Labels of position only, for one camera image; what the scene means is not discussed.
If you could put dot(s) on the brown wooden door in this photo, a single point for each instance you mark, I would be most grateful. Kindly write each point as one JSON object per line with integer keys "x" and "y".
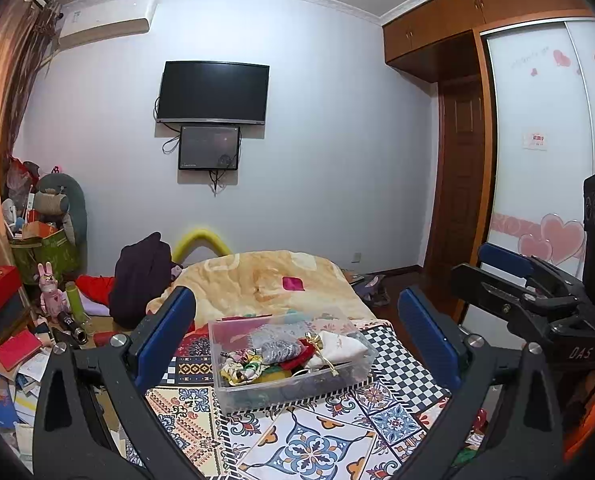
{"x": 457, "y": 185}

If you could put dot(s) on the red cloth piece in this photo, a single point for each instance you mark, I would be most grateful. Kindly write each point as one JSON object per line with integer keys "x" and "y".
{"x": 297, "y": 355}

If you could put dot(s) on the yellow foam tube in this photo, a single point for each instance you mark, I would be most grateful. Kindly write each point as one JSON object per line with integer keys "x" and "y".
{"x": 197, "y": 239}

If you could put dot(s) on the white air conditioner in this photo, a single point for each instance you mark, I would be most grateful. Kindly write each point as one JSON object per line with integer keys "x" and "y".
{"x": 105, "y": 20}

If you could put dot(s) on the dark grey box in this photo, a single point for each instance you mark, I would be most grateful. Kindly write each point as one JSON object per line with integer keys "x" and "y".
{"x": 0, "y": 317}

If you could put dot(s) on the grey knit cloth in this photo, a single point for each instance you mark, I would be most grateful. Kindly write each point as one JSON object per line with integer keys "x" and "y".
{"x": 277, "y": 345}

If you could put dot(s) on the black flashlight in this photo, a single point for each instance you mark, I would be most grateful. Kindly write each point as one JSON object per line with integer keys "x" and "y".
{"x": 72, "y": 327}

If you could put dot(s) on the dark purple backpack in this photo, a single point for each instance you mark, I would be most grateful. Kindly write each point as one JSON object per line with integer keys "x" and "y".
{"x": 140, "y": 280}

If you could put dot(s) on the red and white paper label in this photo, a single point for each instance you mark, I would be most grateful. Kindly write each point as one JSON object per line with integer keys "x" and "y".
{"x": 535, "y": 141}

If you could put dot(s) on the clear plastic storage box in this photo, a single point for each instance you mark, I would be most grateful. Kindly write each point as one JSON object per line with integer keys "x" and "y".
{"x": 257, "y": 395}

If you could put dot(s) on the small black wall monitor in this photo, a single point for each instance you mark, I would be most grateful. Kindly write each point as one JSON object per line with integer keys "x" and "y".
{"x": 209, "y": 147}

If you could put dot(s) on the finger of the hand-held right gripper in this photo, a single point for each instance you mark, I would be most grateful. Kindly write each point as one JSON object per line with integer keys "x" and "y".
{"x": 497, "y": 302}
{"x": 507, "y": 262}

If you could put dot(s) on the pink rabbit figurine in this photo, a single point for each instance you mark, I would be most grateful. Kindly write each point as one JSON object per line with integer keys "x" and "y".
{"x": 51, "y": 292}

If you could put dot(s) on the green bottle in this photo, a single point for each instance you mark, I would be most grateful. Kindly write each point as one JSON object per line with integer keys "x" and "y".
{"x": 74, "y": 300}

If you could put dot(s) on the black wall television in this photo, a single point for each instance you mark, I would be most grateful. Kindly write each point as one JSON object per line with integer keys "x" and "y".
{"x": 212, "y": 92}

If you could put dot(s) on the wooden wardrobe with sliding doors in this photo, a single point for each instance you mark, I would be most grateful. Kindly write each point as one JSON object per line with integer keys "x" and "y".
{"x": 527, "y": 110}

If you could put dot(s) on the pair of shoes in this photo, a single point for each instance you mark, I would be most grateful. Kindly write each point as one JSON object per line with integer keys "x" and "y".
{"x": 372, "y": 290}

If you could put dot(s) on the brown window curtain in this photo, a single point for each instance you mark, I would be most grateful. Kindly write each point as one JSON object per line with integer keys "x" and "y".
{"x": 0, "y": 135}

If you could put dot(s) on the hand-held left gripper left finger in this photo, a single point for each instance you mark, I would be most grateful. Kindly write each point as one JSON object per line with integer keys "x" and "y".
{"x": 168, "y": 327}

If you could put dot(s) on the green bag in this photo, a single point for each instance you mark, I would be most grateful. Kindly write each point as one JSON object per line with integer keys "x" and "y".
{"x": 52, "y": 257}

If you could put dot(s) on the red plastic bag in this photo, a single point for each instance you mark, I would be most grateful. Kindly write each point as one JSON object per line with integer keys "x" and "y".
{"x": 22, "y": 177}

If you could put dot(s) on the pile of papers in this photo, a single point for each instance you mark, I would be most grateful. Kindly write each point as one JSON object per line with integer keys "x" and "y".
{"x": 30, "y": 385}

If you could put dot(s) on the patterned bed sheet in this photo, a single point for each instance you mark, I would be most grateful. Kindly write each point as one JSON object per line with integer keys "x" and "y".
{"x": 307, "y": 445}

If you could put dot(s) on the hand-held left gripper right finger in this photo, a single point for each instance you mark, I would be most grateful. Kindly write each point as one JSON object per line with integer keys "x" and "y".
{"x": 425, "y": 330}

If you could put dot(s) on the floral fabric scrunchie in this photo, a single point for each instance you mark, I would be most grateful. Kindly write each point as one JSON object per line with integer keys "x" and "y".
{"x": 240, "y": 365}

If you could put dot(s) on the red book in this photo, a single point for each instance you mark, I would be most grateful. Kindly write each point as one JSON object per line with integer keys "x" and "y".
{"x": 17, "y": 350}

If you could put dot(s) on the grey plush toy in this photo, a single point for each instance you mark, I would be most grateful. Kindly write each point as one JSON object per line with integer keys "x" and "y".
{"x": 72, "y": 205}

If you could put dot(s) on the beige fleece blanket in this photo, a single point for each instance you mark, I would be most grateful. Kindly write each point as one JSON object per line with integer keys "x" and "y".
{"x": 247, "y": 280}

